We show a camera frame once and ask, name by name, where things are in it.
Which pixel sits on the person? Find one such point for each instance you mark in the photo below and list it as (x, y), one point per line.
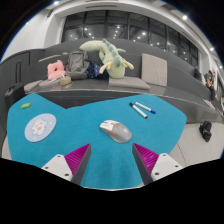
(210, 83)
(198, 73)

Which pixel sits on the black suitcase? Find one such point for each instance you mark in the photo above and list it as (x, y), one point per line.
(14, 95)

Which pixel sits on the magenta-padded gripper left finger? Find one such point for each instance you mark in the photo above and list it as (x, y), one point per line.
(63, 165)

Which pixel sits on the navy patterned cloth bag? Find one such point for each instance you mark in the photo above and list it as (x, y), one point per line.
(95, 70)

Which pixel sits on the upright grey cushion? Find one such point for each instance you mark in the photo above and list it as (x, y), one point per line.
(154, 70)

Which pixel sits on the teal felt table mat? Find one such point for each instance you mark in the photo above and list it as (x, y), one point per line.
(83, 126)

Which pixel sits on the grey tiered bench seating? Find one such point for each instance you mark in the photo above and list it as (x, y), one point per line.
(86, 86)

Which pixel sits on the round light blue mouse pad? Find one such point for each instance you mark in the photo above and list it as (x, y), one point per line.
(40, 128)

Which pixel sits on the flat grey seat cushion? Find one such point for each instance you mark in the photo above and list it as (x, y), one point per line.
(49, 83)
(128, 82)
(32, 85)

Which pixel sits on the white marker with blue cap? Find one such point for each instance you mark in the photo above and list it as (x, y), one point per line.
(145, 107)

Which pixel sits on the white marker with black cap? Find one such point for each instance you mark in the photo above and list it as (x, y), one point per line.
(138, 110)

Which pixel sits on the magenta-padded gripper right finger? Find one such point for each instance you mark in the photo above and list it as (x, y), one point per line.
(160, 165)

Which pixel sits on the small green eraser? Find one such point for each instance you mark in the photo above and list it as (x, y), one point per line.
(26, 105)

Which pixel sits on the black bag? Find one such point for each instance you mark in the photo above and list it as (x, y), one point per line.
(205, 130)

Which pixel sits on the grey backpack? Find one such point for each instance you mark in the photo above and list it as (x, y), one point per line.
(77, 63)

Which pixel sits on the grey white computer mouse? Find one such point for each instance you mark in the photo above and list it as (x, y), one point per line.
(117, 131)

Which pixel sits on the small tan pouch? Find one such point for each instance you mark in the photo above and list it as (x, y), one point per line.
(65, 80)

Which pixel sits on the green dragon plush toy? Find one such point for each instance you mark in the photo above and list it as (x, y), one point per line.
(113, 63)

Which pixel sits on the pink plush pillow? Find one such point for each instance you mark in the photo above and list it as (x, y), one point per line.
(56, 70)

